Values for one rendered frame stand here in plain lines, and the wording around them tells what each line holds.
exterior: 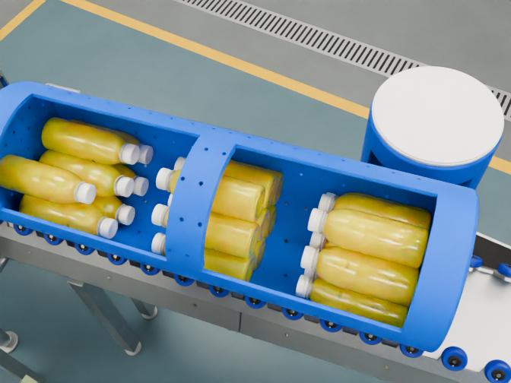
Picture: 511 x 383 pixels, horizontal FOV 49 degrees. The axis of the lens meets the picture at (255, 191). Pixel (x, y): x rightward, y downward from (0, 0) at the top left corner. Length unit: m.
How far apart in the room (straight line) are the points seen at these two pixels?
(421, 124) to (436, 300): 0.49
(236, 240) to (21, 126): 0.51
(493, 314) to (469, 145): 0.34
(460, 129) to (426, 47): 1.73
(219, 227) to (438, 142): 0.51
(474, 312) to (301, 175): 0.42
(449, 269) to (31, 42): 2.71
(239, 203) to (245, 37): 2.07
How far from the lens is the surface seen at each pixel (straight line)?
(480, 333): 1.17
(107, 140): 1.12
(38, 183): 1.13
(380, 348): 1.12
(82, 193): 1.10
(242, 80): 2.76
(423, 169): 1.21
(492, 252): 2.17
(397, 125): 1.24
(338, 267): 0.95
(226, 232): 0.98
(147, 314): 2.12
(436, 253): 0.87
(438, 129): 1.25
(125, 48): 3.03
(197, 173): 0.92
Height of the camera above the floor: 1.98
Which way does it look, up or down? 57 degrees down
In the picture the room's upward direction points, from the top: 5 degrees counter-clockwise
